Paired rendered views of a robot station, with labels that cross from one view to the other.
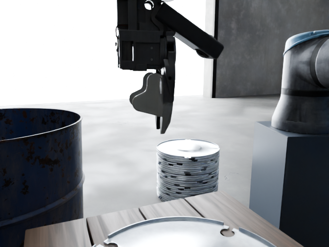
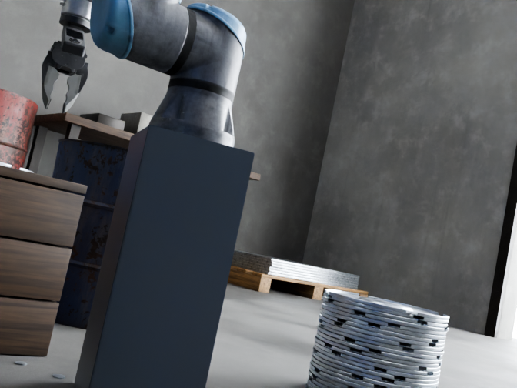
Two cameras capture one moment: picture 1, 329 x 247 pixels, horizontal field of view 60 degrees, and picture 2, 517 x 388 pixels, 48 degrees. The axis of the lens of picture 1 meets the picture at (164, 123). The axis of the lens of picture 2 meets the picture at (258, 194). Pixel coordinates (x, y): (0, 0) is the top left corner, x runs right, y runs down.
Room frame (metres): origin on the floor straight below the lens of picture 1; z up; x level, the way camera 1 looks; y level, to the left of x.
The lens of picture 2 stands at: (0.60, -1.36, 0.30)
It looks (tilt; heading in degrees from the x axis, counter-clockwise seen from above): 5 degrees up; 76
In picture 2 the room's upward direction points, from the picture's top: 12 degrees clockwise
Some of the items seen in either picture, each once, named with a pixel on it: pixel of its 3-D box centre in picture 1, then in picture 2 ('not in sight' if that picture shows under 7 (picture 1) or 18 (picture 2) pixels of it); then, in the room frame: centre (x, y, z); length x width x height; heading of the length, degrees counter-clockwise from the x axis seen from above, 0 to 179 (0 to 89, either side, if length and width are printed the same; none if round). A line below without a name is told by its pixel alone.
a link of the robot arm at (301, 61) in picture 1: (311, 61); (206, 51); (0.71, -0.36, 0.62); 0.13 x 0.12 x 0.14; 19
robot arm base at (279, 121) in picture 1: (304, 108); (195, 116); (0.72, -0.36, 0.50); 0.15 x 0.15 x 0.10
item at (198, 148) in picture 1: (187, 147); (385, 303); (1.27, -0.11, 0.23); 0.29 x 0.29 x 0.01
